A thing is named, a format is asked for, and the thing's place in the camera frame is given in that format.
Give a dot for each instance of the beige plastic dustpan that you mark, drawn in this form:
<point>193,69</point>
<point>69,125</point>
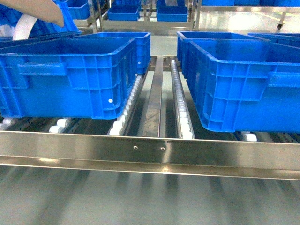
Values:
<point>45,10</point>

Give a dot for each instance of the steel roller shelf rack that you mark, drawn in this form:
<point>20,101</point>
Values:
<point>153,135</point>

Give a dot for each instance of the tilted blue plastic bin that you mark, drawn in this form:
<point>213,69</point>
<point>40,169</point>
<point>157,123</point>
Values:
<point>10,17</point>

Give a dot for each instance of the white plastic strip roll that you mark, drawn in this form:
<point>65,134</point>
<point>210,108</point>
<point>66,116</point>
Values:
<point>24,27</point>

